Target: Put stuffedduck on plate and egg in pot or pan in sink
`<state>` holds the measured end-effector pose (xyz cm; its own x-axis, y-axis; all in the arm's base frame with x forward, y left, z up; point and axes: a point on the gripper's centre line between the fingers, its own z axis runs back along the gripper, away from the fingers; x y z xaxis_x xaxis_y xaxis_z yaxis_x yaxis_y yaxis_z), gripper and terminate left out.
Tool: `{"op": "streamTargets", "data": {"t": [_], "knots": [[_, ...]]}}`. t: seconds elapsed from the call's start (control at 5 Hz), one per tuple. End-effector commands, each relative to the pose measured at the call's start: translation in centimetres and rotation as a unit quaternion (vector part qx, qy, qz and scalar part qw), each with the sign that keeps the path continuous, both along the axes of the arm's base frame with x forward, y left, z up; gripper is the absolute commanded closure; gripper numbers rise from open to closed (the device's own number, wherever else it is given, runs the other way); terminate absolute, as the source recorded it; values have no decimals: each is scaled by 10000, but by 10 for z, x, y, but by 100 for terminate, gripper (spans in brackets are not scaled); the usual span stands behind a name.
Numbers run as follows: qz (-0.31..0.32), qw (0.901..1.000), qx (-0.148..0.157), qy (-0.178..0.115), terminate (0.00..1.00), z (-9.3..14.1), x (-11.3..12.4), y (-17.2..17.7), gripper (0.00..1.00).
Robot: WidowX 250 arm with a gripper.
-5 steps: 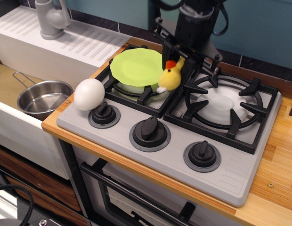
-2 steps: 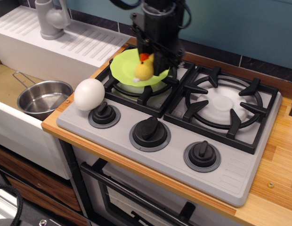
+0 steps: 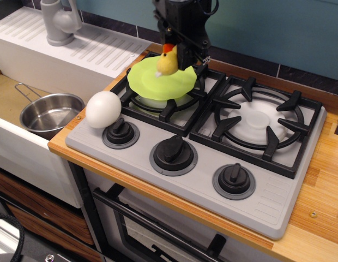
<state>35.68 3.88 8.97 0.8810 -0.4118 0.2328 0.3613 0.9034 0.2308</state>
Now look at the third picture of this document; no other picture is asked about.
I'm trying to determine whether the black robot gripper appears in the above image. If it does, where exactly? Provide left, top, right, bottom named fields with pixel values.
left=152, top=0, right=212, bottom=70

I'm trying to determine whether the yellow stuffed duck toy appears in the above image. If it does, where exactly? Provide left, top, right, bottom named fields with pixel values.
left=155, top=43, right=179, bottom=78

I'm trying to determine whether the light green plastic plate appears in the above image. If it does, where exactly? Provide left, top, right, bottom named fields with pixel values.
left=127, top=56, right=197, bottom=100

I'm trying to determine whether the white toy sink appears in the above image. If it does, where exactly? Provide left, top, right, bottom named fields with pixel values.
left=0, top=7, right=149, bottom=208

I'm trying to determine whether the white egg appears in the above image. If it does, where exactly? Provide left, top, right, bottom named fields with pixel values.
left=86, top=91, right=122, bottom=129

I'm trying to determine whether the stainless steel pot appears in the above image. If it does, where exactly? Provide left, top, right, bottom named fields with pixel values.
left=14, top=83, right=85, bottom=140

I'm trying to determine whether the black left burner grate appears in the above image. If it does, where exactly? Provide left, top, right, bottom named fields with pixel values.
left=111, top=52, right=227, bottom=139

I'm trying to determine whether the black burner grate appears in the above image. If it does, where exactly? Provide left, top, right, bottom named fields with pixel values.
left=111, top=52, right=227, bottom=139
left=190, top=76, right=326, bottom=178

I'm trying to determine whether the black left stove knob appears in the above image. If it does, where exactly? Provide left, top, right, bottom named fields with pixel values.
left=102, top=118, right=140, bottom=150

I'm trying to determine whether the black stove knob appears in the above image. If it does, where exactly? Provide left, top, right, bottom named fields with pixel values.
left=212, top=163, right=256, bottom=200
left=102, top=118, right=140, bottom=150
left=149, top=135, right=198, bottom=177

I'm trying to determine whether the black middle stove knob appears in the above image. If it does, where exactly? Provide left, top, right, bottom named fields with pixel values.
left=149, top=135, right=198, bottom=177

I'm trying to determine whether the black right burner grate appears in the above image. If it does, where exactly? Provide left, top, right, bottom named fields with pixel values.
left=190, top=76, right=326, bottom=178

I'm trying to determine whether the grey toy faucet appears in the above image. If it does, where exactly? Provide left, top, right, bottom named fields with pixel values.
left=40, top=0, right=82, bottom=46

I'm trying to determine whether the black right stove knob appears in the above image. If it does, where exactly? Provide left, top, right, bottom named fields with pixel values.
left=212, top=163, right=256, bottom=200

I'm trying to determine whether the grey toy stove top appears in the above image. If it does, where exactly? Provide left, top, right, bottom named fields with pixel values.
left=64, top=51, right=328, bottom=241

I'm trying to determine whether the toy oven door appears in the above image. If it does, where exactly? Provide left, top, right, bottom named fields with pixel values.
left=93, top=184, right=273, bottom=261

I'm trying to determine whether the wooden drawer front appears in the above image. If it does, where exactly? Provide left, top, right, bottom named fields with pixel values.
left=0, top=168, right=94, bottom=245

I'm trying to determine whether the black oven door handle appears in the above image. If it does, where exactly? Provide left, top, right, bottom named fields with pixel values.
left=93, top=188, right=226, bottom=262

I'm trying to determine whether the black braided cable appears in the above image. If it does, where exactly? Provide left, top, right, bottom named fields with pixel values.
left=0, top=213, right=26, bottom=262

